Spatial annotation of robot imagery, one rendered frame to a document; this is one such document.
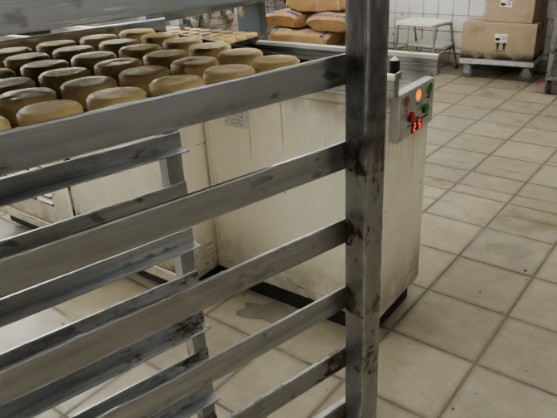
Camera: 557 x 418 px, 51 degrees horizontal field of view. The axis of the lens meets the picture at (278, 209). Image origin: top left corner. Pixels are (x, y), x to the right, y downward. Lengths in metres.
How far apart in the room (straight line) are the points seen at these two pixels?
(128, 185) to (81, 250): 1.72
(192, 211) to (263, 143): 1.40
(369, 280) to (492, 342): 1.45
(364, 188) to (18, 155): 0.34
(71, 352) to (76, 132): 0.18
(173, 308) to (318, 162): 0.20
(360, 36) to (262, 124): 1.34
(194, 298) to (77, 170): 0.42
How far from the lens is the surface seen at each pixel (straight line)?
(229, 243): 2.20
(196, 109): 0.49
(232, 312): 2.18
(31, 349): 1.02
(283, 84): 0.54
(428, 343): 2.04
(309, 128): 1.77
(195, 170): 2.08
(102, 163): 0.93
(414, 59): 1.90
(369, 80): 0.57
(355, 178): 0.61
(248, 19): 2.47
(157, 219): 0.50
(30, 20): 0.43
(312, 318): 0.67
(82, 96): 0.55
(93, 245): 0.48
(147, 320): 0.54
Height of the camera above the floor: 1.27
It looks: 26 degrees down
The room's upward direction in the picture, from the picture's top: 3 degrees counter-clockwise
